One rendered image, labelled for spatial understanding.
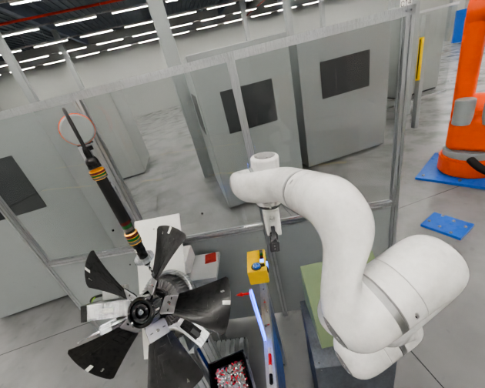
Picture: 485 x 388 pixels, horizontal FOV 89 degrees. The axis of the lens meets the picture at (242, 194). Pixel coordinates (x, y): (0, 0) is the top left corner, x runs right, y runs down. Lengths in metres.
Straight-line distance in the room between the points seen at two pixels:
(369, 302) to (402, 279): 0.06
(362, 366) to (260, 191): 0.50
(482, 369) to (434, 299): 1.99
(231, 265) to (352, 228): 1.63
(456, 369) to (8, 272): 4.05
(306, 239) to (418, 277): 1.44
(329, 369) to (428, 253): 0.83
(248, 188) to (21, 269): 3.28
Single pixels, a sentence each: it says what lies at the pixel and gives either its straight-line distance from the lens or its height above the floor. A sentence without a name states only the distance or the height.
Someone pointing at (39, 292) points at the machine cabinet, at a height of 0.22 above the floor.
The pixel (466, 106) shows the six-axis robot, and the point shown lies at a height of 0.96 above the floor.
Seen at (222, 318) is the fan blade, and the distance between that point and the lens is 1.08.
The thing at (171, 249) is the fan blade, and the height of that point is 1.38.
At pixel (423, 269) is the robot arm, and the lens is 0.44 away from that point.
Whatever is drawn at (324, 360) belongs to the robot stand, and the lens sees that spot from 1.19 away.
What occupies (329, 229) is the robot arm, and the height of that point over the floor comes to 1.75.
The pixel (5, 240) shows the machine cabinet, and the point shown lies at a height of 0.96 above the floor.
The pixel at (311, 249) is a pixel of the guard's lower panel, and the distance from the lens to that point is 1.91.
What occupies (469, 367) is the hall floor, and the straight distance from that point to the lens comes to 2.40.
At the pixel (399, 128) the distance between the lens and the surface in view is 1.67.
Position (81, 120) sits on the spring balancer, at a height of 1.92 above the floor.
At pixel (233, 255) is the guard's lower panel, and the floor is 0.77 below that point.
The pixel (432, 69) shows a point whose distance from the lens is 8.26.
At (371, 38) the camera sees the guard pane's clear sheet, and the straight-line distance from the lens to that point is 1.53.
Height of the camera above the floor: 1.99
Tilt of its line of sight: 28 degrees down
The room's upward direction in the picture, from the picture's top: 14 degrees counter-clockwise
